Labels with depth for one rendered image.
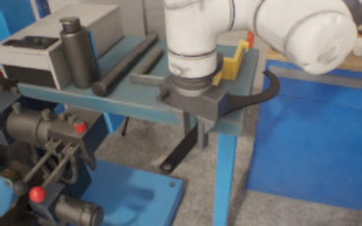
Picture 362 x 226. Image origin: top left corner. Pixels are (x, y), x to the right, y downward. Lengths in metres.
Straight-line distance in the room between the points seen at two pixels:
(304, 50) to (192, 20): 0.17
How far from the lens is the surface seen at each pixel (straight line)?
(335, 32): 0.38
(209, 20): 0.45
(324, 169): 1.70
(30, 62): 0.90
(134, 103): 0.75
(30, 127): 0.91
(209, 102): 0.52
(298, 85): 1.34
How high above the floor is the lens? 1.50
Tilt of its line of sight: 37 degrees down
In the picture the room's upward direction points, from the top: 3 degrees counter-clockwise
